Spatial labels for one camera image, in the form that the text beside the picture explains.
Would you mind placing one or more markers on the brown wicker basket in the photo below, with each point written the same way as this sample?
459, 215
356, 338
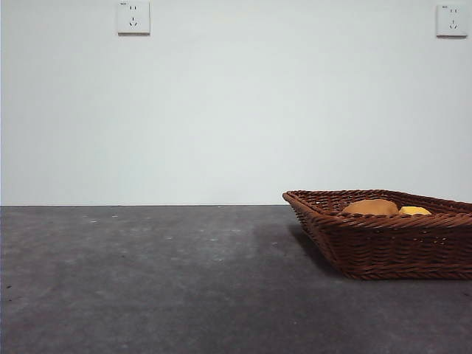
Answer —
398, 243

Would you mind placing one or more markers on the white wall socket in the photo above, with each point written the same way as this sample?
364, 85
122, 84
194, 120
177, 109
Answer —
134, 18
450, 21

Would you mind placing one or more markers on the brown toy potato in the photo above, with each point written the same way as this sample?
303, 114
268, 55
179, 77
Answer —
372, 207

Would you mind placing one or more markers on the yellow bumpy toy vegetable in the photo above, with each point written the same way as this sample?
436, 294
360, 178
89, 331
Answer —
414, 211

